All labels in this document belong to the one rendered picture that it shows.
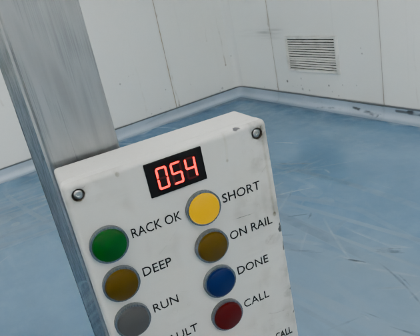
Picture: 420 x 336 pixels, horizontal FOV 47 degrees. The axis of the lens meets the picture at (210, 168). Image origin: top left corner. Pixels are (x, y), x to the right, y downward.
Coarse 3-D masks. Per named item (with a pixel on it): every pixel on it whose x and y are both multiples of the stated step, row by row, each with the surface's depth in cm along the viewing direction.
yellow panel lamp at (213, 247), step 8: (216, 232) 40; (208, 240) 40; (216, 240) 40; (224, 240) 41; (200, 248) 40; (208, 248) 40; (216, 248) 40; (224, 248) 41; (200, 256) 40; (208, 256) 40; (216, 256) 41
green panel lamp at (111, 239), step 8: (104, 232) 36; (112, 232) 36; (120, 232) 37; (96, 240) 36; (104, 240) 36; (112, 240) 36; (120, 240) 37; (96, 248) 36; (104, 248) 36; (112, 248) 37; (120, 248) 37; (96, 256) 36; (104, 256) 36; (112, 256) 37; (120, 256) 37
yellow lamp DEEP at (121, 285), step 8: (120, 272) 38; (128, 272) 38; (112, 280) 37; (120, 280) 38; (128, 280) 38; (136, 280) 38; (112, 288) 37; (120, 288) 38; (128, 288) 38; (136, 288) 38; (112, 296) 38; (120, 296) 38; (128, 296) 38
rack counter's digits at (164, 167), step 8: (176, 160) 37; (184, 160) 38; (192, 160) 38; (160, 168) 37; (168, 168) 37; (176, 168) 38; (184, 168) 38; (192, 168) 38; (160, 176) 37; (168, 176) 37; (176, 176) 38; (184, 176) 38; (192, 176) 38; (200, 176) 39; (160, 184) 37; (168, 184) 38; (176, 184) 38
